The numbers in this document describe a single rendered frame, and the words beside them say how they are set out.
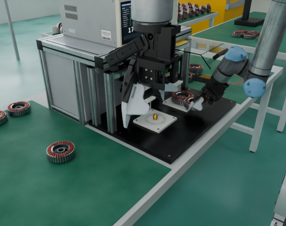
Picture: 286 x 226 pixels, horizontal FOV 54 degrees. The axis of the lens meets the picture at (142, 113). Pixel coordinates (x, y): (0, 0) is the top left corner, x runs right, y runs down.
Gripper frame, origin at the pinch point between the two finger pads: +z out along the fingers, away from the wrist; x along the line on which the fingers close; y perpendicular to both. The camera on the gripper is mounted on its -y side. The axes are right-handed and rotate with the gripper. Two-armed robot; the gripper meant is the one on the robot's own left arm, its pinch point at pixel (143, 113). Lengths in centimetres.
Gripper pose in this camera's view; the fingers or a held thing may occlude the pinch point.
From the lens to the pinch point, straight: 62.4
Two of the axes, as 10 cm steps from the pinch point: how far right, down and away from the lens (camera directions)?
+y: 8.3, 2.7, -4.9
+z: 0.0, 8.7, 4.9
